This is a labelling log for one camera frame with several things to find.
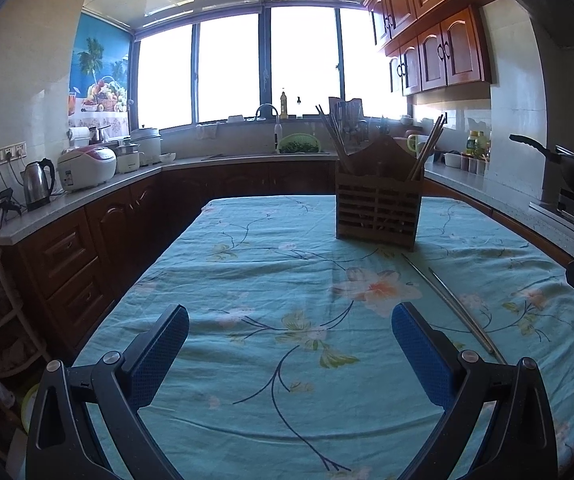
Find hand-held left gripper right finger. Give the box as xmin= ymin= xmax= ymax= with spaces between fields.
xmin=391 ymin=302 xmax=559 ymax=480

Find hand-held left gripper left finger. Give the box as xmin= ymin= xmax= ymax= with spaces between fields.
xmin=26 ymin=304 xmax=190 ymax=480

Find metal chopsticks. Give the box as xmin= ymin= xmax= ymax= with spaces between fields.
xmin=401 ymin=253 xmax=498 ymax=357

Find metal chopstick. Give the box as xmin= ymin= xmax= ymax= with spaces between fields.
xmin=427 ymin=266 xmax=508 ymax=365

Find wooden chopstick holder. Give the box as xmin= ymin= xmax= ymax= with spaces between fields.
xmin=335 ymin=135 xmax=424 ymax=252

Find teal floral tablecloth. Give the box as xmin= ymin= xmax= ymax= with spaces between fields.
xmin=67 ymin=194 xmax=574 ymax=480

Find yellow-green plastic basin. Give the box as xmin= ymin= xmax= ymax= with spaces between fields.
xmin=21 ymin=384 xmax=42 ymax=433

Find wooden base cabinets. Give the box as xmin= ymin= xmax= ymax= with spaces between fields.
xmin=2 ymin=157 xmax=468 ymax=356

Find speckled kitchen countertop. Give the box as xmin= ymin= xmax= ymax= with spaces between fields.
xmin=0 ymin=152 xmax=574 ymax=271

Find pink white rice cooker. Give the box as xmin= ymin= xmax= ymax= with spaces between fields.
xmin=57 ymin=145 xmax=118 ymax=193

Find small white steamer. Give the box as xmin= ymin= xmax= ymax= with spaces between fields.
xmin=117 ymin=142 xmax=140 ymax=173

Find steel electric kettle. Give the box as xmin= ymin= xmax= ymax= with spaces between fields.
xmin=21 ymin=158 xmax=56 ymax=211

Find green colander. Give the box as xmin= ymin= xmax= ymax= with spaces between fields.
xmin=278 ymin=133 xmax=320 ymax=154

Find chrome kitchen faucet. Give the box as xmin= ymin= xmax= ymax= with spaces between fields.
xmin=256 ymin=103 xmax=282 ymax=153

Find large kitchen window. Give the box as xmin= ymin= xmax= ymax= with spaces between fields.
xmin=134 ymin=2 xmax=410 ymax=131

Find clear jug green handle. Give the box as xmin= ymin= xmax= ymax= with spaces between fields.
xmin=407 ymin=134 xmax=438 ymax=163

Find triple white wall socket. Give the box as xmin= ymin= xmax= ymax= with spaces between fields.
xmin=0 ymin=141 xmax=26 ymax=166

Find wooden wall cabinets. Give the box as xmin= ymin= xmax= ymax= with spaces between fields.
xmin=364 ymin=0 xmax=505 ymax=97

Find tropical fruit wall poster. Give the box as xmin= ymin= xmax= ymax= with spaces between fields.
xmin=68 ymin=12 xmax=132 ymax=128

